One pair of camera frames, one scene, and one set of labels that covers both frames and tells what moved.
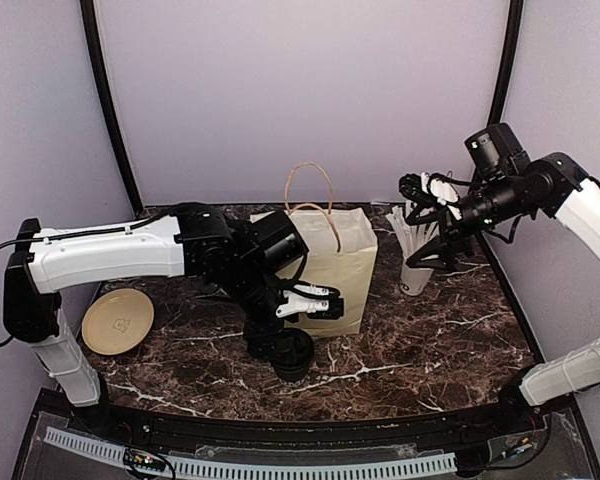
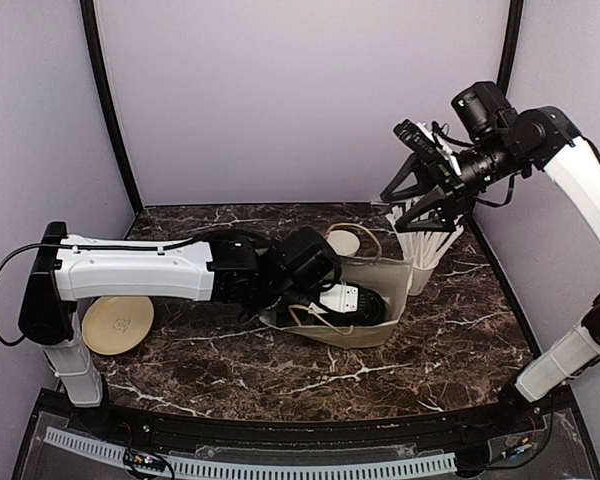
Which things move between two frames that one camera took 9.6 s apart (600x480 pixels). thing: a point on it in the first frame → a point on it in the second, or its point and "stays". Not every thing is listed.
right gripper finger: x=415 y=219 → x=407 y=183
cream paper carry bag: x=341 y=250 → x=391 y=272
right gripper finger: x=433 y=255 → x=430 y=215
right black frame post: x=509 y=57 stays
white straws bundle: x=411 y=236 stays
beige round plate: x=117 y=321 stays
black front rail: x=360 y=431 stays
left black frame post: x=104 y=83 stays
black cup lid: x=294 y=350 → x=373 y=308
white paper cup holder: x=413 y=280 stays
